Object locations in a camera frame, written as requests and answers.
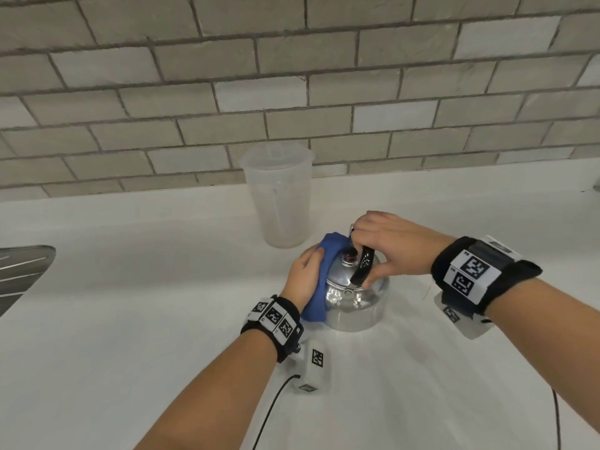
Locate black camera cable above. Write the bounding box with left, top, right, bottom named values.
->
left=252, top=374, right=302, bottom=450
left=550, top=388, right=563, bottom=450

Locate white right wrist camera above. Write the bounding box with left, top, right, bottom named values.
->
left=433, top=292, right=496, bottom=342

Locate person's right hand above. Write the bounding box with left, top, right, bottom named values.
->
left=352, top=211, right=455, bottom=287

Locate person's right forearm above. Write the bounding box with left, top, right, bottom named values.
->
left=483, top=275, right=600, bottom=438

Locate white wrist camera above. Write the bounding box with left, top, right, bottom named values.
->
left=433, top=292, right=496, bottom=342
left=295, top=337, right=330, bottom=397

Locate blue cloth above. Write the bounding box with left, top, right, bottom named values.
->
left=300, top=232, right=351, bottom=324

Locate black left wristband with markers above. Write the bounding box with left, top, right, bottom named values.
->
left=240, top=295, right=305, bottom=364

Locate steel sink drainboard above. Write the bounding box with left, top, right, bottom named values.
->
left=0, top=244, right=56, bottom=319

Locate clear plastic pitcher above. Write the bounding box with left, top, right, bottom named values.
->
left=238, top=141, right=316, bottom=250

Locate silver kettle with black handle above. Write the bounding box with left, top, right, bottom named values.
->
left=322, top=223, right=391, bottom=332

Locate black right camera cable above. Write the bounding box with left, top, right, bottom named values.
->
left=550, top=388, right=563, bottom=450

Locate person's left hand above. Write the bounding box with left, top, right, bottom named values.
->
left=279, top=247, right=325, bottom=312

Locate black wristband with markers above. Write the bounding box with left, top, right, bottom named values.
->
left=240, top=295, right=305, bottom=364
left=430, top=235, right=543, bottom=320

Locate black left camera cable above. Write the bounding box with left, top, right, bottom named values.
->
left=252, top=374, right=302, bottom=450

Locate black right wristband with markers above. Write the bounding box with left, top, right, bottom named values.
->
left=430, top=235, right=543, bottom=320

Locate person's left forearm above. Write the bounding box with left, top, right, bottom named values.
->
left=133, top=329, right=280, bottom=450

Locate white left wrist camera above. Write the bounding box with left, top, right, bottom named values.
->
left=295, top=337, right=330, bottom=397

